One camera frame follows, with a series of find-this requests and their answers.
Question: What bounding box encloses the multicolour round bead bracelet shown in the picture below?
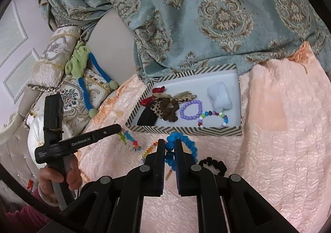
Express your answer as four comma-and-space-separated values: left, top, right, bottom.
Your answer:
198, 111, 229, 127

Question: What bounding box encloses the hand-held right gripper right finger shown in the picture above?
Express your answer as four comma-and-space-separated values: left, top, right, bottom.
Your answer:
174, 139, 298, 233

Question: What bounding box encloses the black bead bracelet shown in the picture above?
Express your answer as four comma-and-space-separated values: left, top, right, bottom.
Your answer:
199, 157, 228, 177

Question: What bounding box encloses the purple bead bracelet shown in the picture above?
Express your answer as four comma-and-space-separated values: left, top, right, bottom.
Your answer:
180, 100, 203, 121

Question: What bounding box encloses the light blue fluffy scrunchie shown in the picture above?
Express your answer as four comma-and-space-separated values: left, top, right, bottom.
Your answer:
207, 81, 232, 111

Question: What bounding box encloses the striped cardboard box tray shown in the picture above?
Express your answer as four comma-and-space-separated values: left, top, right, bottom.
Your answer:
125, 64, 243, 136

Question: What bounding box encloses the red fabric hair bow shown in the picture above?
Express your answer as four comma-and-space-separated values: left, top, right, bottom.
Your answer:
140, 87, 166, 106

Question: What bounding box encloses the black fabric hair bow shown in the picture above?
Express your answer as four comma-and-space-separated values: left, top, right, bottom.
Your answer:
137, 108, 159, 126

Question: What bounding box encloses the cream bolster cushion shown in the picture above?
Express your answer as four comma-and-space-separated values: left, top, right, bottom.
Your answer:
27, 26, 84, 92

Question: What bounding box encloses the leopard print hair bow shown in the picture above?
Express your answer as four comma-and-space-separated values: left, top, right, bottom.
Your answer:
151, 91, 197, 118

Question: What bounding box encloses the person's left forearm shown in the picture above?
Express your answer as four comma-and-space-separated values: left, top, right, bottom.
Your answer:
5, 189, 62, 226

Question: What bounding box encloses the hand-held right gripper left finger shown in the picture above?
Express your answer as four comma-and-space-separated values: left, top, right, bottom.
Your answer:
61, 139, 166, 233

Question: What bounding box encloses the floral embroidered cushion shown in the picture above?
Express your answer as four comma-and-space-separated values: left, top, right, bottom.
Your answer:
24, 68, 115, 130

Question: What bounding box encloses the beige sofa backrest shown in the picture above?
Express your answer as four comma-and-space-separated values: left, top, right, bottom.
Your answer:
86, 12, 138, 84

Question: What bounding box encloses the green and blue plush toy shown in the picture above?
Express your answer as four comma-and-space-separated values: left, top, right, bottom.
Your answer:
65, 46, 119, 118

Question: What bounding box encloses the pink textured blanket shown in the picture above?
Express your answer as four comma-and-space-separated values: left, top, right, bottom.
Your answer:
75, 42, 331, 233

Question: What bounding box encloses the brown scrunchie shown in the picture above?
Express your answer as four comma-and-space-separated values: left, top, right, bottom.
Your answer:
158, 99, 180, 122

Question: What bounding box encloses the blue bead bracelet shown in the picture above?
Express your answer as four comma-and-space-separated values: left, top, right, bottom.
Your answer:
164, 132, 199, 169

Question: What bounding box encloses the rainbow chip bead bracelet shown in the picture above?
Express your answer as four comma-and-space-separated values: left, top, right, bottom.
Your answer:
118, 131, 143, 153

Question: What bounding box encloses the white quilted upholstery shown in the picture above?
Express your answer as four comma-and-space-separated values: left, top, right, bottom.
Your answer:
0, 119, 40, 198

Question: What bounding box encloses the teal damask curtain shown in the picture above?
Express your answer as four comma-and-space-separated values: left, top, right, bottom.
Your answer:
31, 0, 331, 86

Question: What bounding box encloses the white panelled door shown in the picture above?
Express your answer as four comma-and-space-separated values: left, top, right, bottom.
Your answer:
0, 0, 53, 126

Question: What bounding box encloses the person's left hand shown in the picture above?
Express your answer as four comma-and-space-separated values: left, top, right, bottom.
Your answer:
38, 156, 81, 199

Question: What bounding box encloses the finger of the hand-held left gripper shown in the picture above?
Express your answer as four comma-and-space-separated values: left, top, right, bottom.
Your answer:
89, 124, 122, 143

